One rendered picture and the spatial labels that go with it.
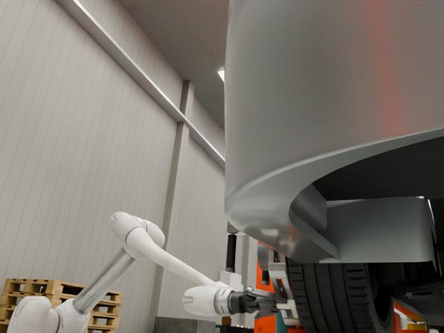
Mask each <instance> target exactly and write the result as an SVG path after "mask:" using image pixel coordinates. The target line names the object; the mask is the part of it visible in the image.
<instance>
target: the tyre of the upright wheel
mask: <svg viewBox="0 0 444 333"><path fill-rule="evenodd" d="M288 264H289V275H290V279H291V286H292V292H293V297H294V300H295V305H296V307H297V312H298V314H299V318H300V320H301V323H302V325H303V327H304V329H305V331H306V333H392V329H393V318H394V298H393V297H392V295H391V294H390V316H389V320H388V324H387V325H386V326H381V324H380V322H379V319H378V317H377V313H376V310H375V306H374V302H373V297H372V293H371V287H370V283H369V274H368V270H367V263H310V264H301V263H298V262H296V261H294V260H292V259H290V258H288Z"/></svg>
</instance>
